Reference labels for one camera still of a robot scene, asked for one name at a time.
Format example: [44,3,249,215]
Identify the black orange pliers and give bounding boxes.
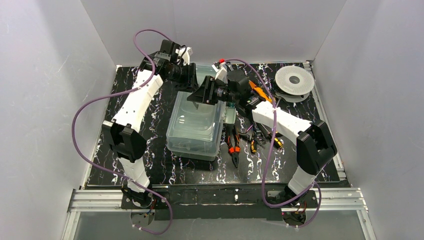
[225,124,241,168]

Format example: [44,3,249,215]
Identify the black yellow screwdriver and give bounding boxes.
[256,123,283,149]

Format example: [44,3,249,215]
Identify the black long nose pliers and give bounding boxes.
[239,123,267,148]

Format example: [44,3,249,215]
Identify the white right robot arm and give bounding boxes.
[187,70,338,199]

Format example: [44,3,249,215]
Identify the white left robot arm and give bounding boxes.
[102,39,198,194]

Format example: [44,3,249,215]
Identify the white filament spool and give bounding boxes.
[274,65,315,103]

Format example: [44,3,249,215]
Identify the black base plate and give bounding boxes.
[119,183,319,222]

